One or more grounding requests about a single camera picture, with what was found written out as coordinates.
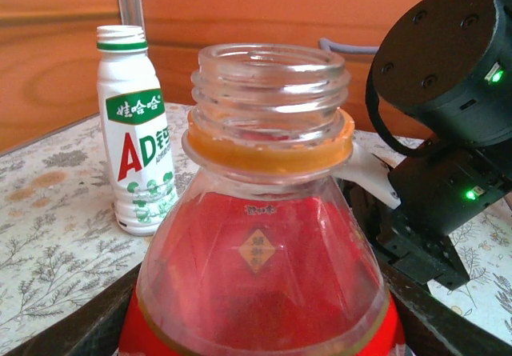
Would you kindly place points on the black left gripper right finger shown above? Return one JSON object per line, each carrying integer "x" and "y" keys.
{"x": 432, "y": 328}

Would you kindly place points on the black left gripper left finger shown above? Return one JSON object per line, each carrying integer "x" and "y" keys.
{"x": 80, "y": 332}

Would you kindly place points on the floral patterned tablecloth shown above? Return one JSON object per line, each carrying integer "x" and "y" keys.
{"x": 48, "y": 232}

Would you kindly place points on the clear bottle with red label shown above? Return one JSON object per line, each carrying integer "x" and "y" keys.
{"x": 264, "y": 272}

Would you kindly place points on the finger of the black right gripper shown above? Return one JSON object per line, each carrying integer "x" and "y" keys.
{"x": 424, "y": 256}

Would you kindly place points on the white AD milk bottle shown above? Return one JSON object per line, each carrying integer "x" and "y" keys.
{"x": 132, "y": 152}

